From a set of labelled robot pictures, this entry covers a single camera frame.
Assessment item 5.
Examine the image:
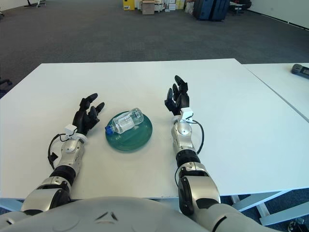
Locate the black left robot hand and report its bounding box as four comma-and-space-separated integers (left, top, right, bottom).
72, 92, 106, 135

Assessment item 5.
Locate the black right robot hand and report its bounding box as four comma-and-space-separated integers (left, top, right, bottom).
164, 75, 191, 116

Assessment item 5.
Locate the clear bottle with blue cap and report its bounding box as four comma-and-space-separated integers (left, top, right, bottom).
104, 107, 145, 135

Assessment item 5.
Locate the green round plate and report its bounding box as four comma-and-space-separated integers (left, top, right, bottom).
105, 111, 154, 153

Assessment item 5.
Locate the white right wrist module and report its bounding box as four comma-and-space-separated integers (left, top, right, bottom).
180, 108, 194, 123

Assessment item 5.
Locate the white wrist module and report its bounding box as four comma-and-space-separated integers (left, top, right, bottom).
180, 108, 194, 123
64, 124, 78, 138

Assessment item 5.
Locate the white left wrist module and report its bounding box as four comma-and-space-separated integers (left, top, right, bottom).
64, 124, 78, 138

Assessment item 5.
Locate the dark blue suitcase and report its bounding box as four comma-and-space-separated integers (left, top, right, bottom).
194, 0, 214, 20
211, 0, 231, 22

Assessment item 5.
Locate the white shelf unit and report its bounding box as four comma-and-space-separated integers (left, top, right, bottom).
154, 0, 167, 12

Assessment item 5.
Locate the brown cardboard box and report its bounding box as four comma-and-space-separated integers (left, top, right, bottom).
141, 0, 155, 15

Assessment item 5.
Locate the grey robot torso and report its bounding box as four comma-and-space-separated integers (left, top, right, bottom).
0, 197, 266, 232

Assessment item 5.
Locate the black swivel chair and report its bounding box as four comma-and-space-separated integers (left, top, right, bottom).
229, 0, 253, 15

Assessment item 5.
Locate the black handheld device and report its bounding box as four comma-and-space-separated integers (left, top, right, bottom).
291, 63, 309, 78

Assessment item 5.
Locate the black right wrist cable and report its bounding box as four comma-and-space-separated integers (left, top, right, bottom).
192, 119, 205, 154

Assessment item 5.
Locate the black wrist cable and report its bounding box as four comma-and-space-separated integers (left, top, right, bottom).
192, 119, 205, 154
47, 132, 67, 170

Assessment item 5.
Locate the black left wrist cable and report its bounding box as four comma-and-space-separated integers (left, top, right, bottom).
47, 132, 67, 170

